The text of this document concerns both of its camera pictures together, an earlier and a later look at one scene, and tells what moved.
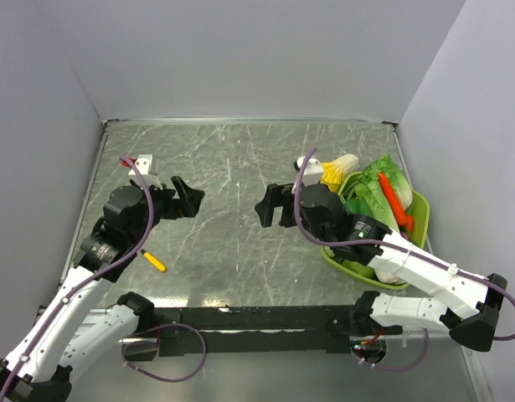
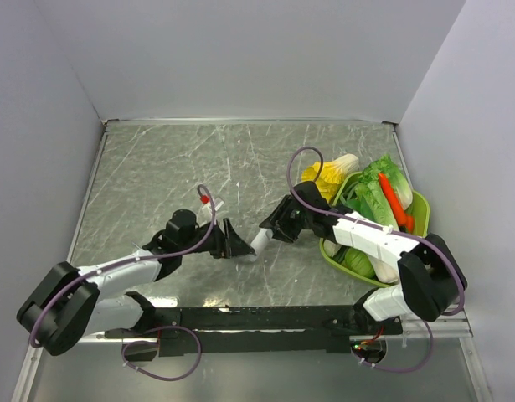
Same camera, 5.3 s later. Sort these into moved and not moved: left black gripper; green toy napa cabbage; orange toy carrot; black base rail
Moved: left black gripper
Not moved: green toy napa cabbage; orange toy carrot; black base rail
